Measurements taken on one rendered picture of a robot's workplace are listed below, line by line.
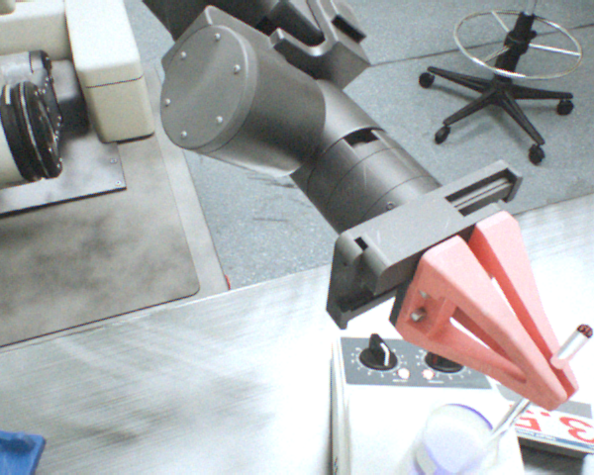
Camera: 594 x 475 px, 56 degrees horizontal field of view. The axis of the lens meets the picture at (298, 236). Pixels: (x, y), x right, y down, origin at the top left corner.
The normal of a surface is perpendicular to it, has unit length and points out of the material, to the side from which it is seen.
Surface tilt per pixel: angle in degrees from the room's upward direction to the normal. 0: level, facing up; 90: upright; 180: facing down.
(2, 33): 90
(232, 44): 49
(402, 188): 12
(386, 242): 0
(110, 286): 0
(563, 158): 0
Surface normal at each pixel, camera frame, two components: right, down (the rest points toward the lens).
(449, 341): -0.15, -0.83
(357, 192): -0.55, -0.21
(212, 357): 0.04, -0.63
